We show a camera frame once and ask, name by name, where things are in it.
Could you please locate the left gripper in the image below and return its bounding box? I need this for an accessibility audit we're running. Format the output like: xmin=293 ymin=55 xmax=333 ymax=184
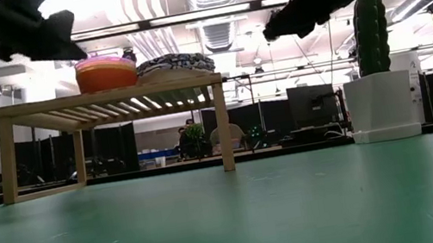
xmin=0 ymin=0 xmax=89 ymax=73

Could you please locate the wooden slatted shelf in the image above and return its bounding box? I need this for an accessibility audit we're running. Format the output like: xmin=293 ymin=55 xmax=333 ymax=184
xmin=0 ymin=71 xmax=237 ymax=208

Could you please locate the purple plastic bowl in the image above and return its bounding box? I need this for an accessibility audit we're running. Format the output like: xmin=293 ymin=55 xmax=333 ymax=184
xmin=73 ymin=50 xmax=136 ymax=72

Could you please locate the orange plastic bowl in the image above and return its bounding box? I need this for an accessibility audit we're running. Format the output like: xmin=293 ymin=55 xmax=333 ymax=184
xmin=74 ymin=59 xmax=140 ymax=97

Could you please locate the green cactus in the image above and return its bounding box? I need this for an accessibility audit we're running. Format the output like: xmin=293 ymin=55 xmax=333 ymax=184
xmin=347 ymin=0 xmax=396 ymax=78

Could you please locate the black computer monitor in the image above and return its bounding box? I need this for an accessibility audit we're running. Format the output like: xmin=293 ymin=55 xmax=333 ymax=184
xmin=285 ymin=80 xmax=341 ymax=131

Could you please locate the person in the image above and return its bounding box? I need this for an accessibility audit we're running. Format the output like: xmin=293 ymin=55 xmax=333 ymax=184
xmin=174 ymin=117 xmax=201 ymax=159
xmin=205 ymin=110 xmax=249 ymax=155

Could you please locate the blue bin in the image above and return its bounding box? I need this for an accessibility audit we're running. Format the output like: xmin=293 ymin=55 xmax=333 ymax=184
xmin=137 ymin=146 xmax=180 ymax=163

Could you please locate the small green potted plant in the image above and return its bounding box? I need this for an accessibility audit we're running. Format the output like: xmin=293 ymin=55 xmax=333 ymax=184
xmin=183 ymin=121 xmax=210 ymax=160

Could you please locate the black overhead frame beam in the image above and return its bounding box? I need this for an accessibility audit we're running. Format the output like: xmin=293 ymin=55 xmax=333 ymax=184
xmin=0 ymin=0 xmax=364 ymax=58

